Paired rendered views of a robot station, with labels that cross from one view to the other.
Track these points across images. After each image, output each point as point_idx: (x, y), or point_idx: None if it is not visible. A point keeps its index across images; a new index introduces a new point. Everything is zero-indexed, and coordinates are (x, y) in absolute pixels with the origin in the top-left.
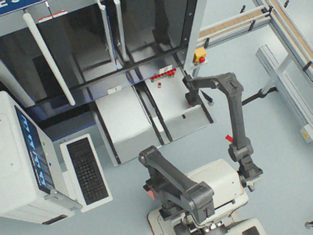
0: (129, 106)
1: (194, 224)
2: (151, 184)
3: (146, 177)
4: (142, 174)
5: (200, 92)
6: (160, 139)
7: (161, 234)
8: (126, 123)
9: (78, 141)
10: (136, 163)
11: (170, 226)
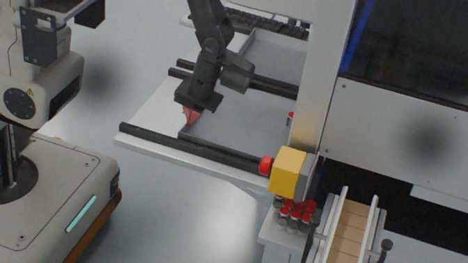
0: (294, 80)
1: (27, 186)
2: None
3: (175, 254)
4: (186, 254)
5: (202, 166)
6: (189, 61)
7: (74, 147)
8: (267, 61)
9: (300, 35)
10: (214, 261)
11: (67, 161)
